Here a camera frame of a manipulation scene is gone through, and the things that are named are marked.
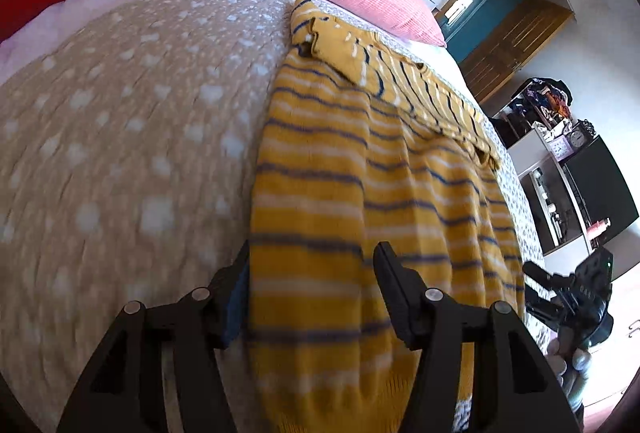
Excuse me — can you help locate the yellow striped knit sweater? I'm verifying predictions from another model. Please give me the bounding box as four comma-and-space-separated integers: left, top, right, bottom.
248, 0, 525, 432

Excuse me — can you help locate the pile of clothes on shelf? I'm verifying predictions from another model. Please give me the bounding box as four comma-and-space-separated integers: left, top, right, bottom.
506, 78, 574, 129

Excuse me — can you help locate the right hand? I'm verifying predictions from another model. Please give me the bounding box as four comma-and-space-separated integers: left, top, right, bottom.
546, 338, 591, 411

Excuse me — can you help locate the black box on shelf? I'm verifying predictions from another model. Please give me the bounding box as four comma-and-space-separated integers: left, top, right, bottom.
562, 136, 639, 245

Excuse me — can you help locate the white shelf unit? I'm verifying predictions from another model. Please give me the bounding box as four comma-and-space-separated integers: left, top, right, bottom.
489, 126, 640, 284

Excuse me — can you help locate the beige white-dotted blanket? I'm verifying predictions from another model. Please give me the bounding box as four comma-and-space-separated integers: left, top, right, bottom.
1, 0, 542, 432

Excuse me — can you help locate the teal wooden-framed door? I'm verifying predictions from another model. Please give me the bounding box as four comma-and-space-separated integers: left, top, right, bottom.
435, 0, 573, 104

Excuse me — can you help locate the white fluffy blanket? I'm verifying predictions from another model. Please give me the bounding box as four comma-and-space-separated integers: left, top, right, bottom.
1, 0, 466, 92

